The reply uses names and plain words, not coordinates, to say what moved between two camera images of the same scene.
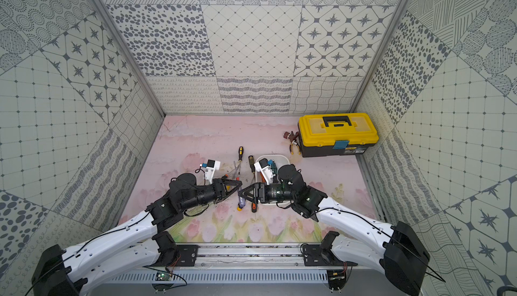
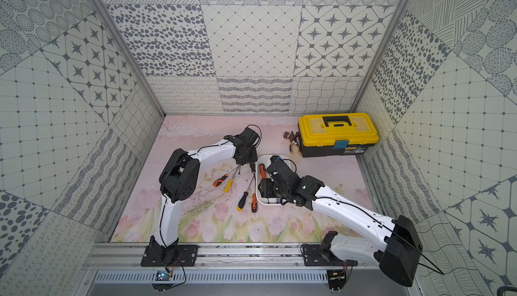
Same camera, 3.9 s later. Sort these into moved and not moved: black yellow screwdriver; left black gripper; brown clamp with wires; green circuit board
Moved: left black gripper
Not moved: black yellow screwdriver; brown clamp with wires; green circuit board
